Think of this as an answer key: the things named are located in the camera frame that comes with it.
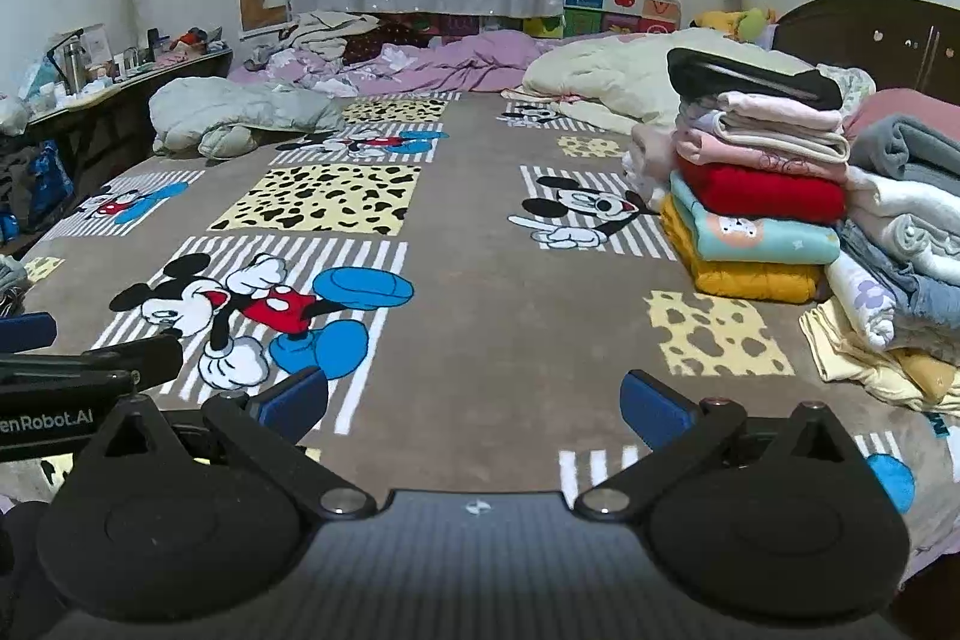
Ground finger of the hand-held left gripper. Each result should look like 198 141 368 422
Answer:
0 312 58 350
0 335 185 397

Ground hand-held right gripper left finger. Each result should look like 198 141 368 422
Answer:
71 366 378 522

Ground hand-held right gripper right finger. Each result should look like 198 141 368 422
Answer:
574 368 882 522

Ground dark clothes heap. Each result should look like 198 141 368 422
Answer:
0 134 46 240

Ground stack of colourful folded clothes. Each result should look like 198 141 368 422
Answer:
664 46 852 304

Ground pile of pale folded clothes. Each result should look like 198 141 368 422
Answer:
799 89 960 416

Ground white crumpled clothes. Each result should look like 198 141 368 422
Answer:
244 10 383 75

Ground grey cloth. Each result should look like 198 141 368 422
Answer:
0 254 32 315

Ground blue bag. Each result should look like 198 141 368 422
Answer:
26 141 76 214

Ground cartoon mouse printed blanket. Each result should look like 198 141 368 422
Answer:
0 89 960 581

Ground pale pink folded garment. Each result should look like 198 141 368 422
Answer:
621 122 680 214

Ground grey-green padded jacket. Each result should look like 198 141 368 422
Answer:
148 76 347 161

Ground steel thermos flask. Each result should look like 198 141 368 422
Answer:
61 38 85 92

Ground dark desk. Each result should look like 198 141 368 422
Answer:
22 46 235 176

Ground cream quilt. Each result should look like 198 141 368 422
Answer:
521 26 826 135

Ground dark red patterned quilt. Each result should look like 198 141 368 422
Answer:
341 14 451 65

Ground purple quilt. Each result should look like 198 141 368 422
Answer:
227 29 593 100

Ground yellow plush toy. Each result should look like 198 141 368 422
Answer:
688 6 781 41

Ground colourful foam play mat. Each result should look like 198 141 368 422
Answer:
525 0 683 41

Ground dark wooden headboard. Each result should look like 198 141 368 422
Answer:
772 0 960 109

